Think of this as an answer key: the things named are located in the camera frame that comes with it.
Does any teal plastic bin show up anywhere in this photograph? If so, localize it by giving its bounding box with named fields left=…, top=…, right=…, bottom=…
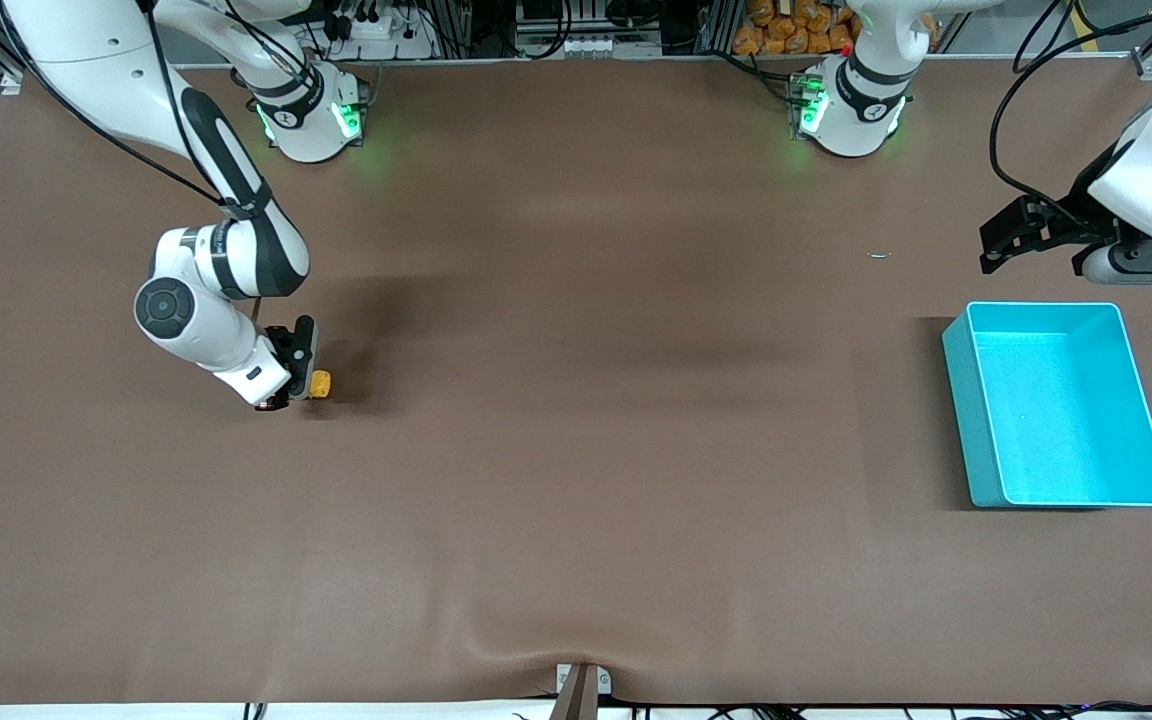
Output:
left=941, top=300, right=1152, bottom=510

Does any pile of orange packets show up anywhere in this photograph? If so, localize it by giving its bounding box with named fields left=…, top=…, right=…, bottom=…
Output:
left=733, top=0, right=859, bottom=57

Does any brown table mat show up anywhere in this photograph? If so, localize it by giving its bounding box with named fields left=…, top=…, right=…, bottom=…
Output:
left=0, top=55, right=1152, bottom=706

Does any white power strip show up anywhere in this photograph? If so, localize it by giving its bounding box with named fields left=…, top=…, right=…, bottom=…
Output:
left=321, top=8, right=437, bottom=61

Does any grey electronics rack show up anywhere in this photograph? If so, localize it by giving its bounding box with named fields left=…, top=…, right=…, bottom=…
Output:
left=514, top=0, right=672, bottom=59

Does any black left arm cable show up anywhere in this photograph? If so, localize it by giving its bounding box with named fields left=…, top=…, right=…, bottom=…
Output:
left=988, top=5, right=1152, bottom=216

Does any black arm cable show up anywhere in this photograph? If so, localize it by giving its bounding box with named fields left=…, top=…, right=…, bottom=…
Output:
left=0, top=0, right=237, bottom=216
left=988, top=5, right=1152, bottom=216

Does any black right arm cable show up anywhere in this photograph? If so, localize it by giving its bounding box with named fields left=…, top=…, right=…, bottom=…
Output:
left=0, top=0, right=237, bottom=216

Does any brown wedge post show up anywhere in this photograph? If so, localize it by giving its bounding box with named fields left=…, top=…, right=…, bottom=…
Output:
left=548, top=665, right=602, bottom=720

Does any grey metal edge bracket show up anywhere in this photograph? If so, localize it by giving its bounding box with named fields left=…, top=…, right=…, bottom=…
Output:
left=555, top=662, right=613, bottom=697

